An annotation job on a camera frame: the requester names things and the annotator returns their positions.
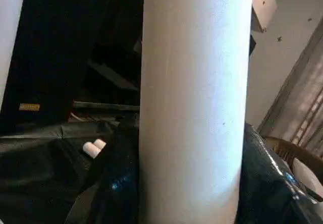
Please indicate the small yellow tag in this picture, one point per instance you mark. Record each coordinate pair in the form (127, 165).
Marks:
(29, 107)

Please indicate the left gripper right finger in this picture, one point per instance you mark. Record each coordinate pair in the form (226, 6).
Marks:
(267, 183)

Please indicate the grey metal rail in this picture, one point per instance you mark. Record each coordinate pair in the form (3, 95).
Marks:
(106, 106)

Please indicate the brown wicker chair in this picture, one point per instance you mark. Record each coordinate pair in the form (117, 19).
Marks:
(298, 151)

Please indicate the white cushion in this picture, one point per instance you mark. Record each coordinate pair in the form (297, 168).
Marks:
(310, 176)

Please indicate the grey curtain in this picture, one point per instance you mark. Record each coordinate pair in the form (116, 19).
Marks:
(303, 98)

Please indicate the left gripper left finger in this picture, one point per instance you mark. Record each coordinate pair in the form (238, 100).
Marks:
(113, 183)

